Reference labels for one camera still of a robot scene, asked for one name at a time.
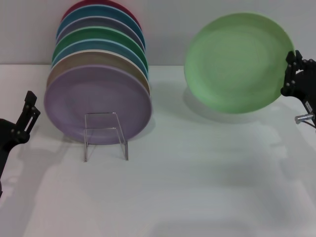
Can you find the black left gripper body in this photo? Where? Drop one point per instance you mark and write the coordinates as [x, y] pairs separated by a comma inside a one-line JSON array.
[[6, 138]]

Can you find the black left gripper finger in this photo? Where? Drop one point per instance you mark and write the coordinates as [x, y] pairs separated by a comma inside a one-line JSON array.
[[28, 118]]

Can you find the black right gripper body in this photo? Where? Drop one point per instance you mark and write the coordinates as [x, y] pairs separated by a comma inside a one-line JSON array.
[[306, 86]]

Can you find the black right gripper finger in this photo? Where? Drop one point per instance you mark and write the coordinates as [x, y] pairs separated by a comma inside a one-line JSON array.
[[290, 76], [309, 65]]

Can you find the light green plate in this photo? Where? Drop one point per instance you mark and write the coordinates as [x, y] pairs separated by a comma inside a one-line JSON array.
[[237, 64]]

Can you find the lavender plate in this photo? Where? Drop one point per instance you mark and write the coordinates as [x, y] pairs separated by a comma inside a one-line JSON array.
[[98, 93]]

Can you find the tan beige plate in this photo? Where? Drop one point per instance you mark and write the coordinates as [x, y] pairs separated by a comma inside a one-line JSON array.
[[86, 59]]

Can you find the light blue plate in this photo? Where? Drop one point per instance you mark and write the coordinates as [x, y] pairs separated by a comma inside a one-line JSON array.
[[98, 45]]

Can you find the dark green plate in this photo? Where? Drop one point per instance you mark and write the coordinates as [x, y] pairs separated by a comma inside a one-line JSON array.
[[98, 33]]

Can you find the dark red plate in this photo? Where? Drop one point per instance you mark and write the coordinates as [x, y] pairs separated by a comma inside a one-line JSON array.
[[71, 8]]

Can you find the grey purple plate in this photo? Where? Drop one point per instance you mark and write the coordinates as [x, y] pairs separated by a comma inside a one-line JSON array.
[[98, 22]]

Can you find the deep teal plate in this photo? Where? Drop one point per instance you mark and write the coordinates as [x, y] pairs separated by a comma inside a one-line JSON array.
[[98, 11]]

